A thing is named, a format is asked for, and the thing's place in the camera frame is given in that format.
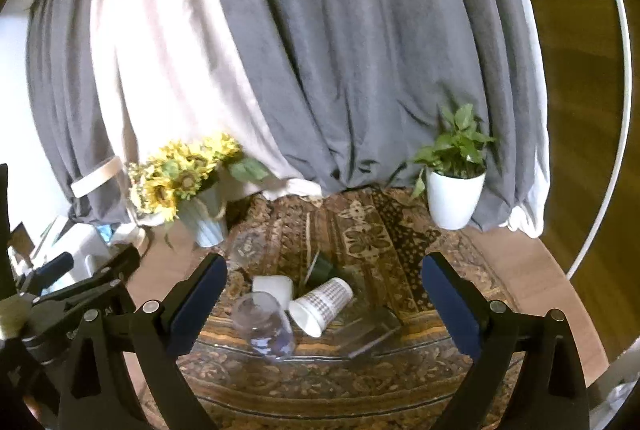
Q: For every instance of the white plant pot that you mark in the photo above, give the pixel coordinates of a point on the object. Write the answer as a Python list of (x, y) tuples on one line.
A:
[(454, 200)]

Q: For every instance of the patterned brown rug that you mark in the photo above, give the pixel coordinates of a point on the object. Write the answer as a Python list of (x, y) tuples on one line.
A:
[(360, 230)]

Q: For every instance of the sunflower bouquet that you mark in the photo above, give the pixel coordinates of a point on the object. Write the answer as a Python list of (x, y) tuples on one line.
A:
[(175, 175)]

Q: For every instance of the patterned paper cup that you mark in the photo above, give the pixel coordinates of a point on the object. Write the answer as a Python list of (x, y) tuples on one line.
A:
[(322, 305)]

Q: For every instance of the grey curtain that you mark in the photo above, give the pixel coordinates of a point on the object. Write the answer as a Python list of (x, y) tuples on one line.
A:
[(350, 35)]

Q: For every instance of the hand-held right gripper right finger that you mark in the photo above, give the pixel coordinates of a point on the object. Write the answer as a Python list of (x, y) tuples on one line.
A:
[(450, 305)]

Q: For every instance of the pale blue ribbed vase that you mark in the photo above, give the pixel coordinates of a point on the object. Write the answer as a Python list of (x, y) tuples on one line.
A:
[(205, 222)]

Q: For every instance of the white appliance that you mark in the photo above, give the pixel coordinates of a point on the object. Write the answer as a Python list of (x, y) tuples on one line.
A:
[(75, 242)]

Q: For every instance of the dark green cup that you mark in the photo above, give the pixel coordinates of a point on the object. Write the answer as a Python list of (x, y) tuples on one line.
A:
[(327, 269)]

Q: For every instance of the white sheer curtain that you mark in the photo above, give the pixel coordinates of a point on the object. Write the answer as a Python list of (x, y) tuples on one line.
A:
[(160, 60), (535, 190)]

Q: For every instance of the green leafy plant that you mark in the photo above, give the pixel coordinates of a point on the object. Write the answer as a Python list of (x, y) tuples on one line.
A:
[(457, 145)]

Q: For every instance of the white cup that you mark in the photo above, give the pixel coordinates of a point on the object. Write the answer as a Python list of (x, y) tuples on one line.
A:
[(272, 291)]

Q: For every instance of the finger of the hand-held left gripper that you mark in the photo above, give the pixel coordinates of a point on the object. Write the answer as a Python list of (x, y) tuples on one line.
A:
[(112, 262), (100, 292)]

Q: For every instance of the clear drinking glass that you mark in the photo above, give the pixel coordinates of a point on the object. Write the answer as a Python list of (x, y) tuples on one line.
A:
[(264, 325), (247, 249)]

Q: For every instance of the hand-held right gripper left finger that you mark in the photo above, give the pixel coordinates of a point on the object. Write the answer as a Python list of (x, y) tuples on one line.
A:
[(197, 305)]

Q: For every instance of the clear plastic box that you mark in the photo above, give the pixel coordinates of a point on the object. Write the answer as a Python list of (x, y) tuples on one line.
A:
[(372, 330)]

